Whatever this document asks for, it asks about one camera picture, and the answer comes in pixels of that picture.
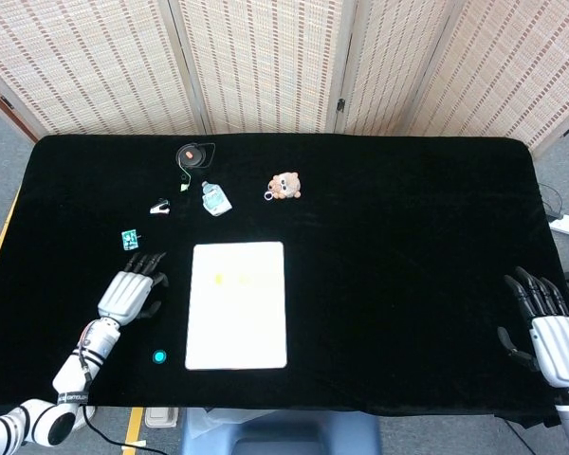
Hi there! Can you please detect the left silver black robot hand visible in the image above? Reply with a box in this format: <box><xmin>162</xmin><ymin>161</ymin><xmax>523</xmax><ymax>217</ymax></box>
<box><xmin>97</xmin><ymin>251</ymin><xmax>171</xmax><ymax>329</ymax></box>

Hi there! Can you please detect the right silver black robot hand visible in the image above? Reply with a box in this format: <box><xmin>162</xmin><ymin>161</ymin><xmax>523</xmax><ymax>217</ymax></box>
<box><xmin>496</xmin><ymin>265</ymin><xmax>569</xmax><ymax>391</ymax></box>

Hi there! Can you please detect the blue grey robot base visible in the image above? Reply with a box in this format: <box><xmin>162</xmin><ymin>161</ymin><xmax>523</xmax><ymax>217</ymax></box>
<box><xmin>179</xmin><ymin>408</ymin><xmax>383</xmax><ymax>455</ymax></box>

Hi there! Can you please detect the white magnetic board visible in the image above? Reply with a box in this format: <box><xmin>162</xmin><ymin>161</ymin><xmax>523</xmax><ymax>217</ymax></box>
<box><xmin>184</xmin><ymin>241</ymin><xmax>288</xmax><ymax>372</ymax></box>

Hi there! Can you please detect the white box on floor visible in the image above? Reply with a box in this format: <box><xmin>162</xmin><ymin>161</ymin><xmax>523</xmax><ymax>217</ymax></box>
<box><xmin>144</xmin><ymin>406</ymin><xmax>180</xmax><ymax>429</ymax></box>

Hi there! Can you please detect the black velvet tablecloth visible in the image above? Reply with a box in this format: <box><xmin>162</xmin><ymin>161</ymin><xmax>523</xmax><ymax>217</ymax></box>
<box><xmin>0</xmin><ymin>134</ymin><xmax>569</xmax><ymax>426</ymax></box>

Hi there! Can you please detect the woven bamboo screen panel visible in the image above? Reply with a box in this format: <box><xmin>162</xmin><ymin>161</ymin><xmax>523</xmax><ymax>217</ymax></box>
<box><xmin>0</xmin><ymin>0</ymin><xmax>205</xmax><ymax>138</ymax></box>
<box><xmin>168</xmin><ymin>0</ymin><xmax>357</xmax><ymax>136</ymax></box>
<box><xmin>400</xmin><ymin>0</ymin><xmax>569</xmax><ymax>155</ymax></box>
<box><xmin>334</xmin><ymin>0</ymin><xmax>461</xmax><ymax>137</ymax></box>

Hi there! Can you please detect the black floor cable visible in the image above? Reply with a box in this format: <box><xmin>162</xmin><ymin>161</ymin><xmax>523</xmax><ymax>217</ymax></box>
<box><xmin>538</xmin><ymin>183</ymin><xmax>564</xmax><ymax>220</ymax></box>

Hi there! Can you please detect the black retractable reel with cord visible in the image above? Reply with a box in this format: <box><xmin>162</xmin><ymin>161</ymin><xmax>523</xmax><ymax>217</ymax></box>
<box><xmin>174</xmin><ymin>141</ymin><xmax>217</xmax><ymax>193</ymax></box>

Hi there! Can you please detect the brown plush keychain toy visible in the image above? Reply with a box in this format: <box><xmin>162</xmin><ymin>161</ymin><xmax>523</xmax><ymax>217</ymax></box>
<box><xmin>264</xmin><ymin>172</ymin><xmax>303</xmax><ymax>203</ymax></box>

